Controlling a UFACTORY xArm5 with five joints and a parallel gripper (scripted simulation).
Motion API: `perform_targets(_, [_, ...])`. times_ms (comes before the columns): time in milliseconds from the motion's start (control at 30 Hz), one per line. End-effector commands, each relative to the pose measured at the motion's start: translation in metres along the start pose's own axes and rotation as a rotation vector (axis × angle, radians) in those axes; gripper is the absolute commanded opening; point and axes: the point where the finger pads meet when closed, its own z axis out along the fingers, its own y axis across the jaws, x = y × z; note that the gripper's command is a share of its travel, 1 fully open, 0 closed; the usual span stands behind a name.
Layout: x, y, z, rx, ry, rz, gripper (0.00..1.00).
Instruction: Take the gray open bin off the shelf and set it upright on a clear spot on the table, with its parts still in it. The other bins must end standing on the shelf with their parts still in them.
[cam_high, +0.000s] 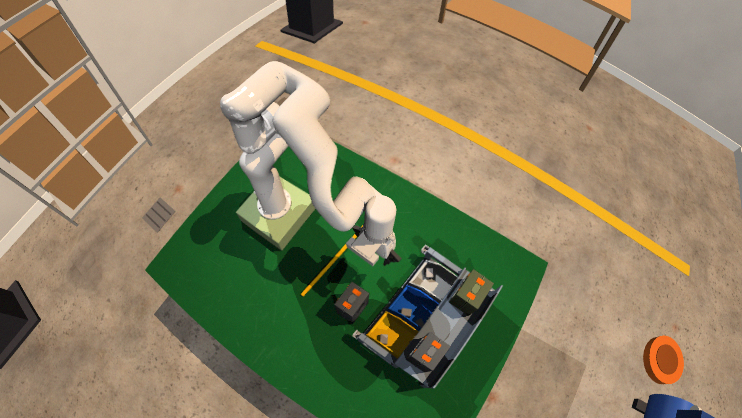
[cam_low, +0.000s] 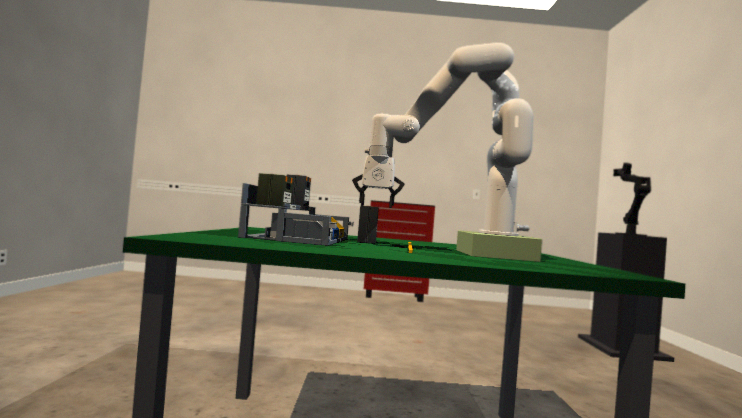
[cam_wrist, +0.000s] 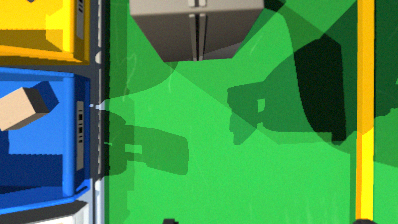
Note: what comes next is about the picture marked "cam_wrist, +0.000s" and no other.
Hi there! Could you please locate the yellow bar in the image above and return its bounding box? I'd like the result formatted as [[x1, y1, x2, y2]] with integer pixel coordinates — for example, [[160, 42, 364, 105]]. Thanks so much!
[[356, 0, 374, 220]]

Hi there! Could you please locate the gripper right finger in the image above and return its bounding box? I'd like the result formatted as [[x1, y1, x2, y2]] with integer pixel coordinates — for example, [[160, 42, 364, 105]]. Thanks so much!
[[353, 218, 377, 224]]

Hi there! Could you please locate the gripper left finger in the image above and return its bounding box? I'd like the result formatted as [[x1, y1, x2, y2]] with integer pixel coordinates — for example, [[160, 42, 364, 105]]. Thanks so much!
[[162, 218, 179, 224]]

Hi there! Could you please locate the yellow open bin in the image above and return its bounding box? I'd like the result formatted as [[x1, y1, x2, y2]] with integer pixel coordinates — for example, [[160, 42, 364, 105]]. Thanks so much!
[[0, 0, 90, 65]]

